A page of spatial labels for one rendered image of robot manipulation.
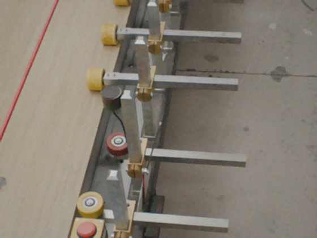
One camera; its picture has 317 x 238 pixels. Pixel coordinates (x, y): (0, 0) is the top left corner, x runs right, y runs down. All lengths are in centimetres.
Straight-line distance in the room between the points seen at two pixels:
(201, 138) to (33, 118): 128
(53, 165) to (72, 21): 75
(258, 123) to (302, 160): 32
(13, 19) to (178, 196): 113
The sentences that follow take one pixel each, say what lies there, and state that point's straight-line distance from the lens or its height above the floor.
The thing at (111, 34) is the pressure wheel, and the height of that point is 97.
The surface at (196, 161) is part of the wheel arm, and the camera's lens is 204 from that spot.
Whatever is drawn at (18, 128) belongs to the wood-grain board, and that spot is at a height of 90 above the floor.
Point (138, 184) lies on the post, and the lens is 210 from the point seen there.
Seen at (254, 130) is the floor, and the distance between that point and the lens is 328.
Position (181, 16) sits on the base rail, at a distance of 284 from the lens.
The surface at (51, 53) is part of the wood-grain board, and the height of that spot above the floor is 90.
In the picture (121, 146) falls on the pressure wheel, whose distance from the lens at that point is 201.
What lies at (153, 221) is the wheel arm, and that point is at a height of 85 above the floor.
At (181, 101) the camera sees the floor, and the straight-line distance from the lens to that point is 343.
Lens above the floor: 241
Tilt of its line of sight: 46 degrees down
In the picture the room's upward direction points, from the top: 5 degrees counter-clockwise
